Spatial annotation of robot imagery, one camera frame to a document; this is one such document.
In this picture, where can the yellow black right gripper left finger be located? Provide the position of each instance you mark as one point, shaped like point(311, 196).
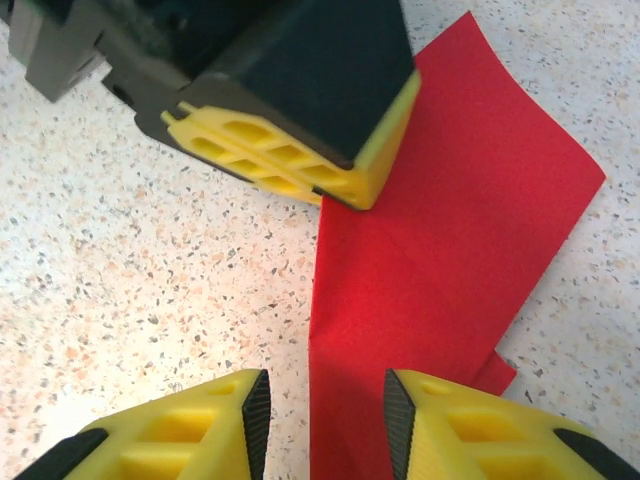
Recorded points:
point(165, 440)

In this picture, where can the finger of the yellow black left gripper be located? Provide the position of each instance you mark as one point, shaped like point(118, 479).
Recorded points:
point(325, 75)
point(240, 165)

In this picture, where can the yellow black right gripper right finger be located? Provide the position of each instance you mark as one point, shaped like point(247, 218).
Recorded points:
point(500, 440)

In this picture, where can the red cloth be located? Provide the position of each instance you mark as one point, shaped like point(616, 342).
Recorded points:
point(450, 225)

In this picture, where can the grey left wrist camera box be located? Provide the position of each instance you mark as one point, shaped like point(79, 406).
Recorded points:
point(55, 55)

